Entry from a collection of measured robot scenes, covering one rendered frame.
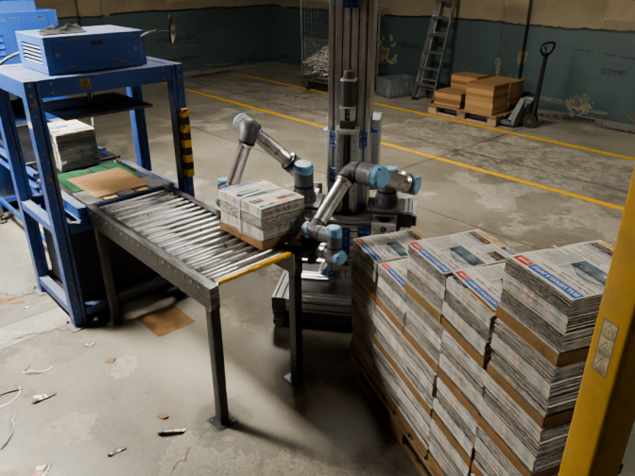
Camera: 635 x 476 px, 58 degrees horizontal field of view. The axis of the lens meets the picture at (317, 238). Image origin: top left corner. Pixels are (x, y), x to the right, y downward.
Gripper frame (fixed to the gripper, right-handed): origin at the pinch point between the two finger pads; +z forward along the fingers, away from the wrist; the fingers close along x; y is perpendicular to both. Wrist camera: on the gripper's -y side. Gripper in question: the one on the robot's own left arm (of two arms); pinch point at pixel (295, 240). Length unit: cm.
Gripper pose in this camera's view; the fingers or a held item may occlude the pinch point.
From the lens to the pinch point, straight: 304.5
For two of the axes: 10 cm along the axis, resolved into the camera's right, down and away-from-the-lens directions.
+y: 0.0, -9.0, -4.3
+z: -6.8, -3.2, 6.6
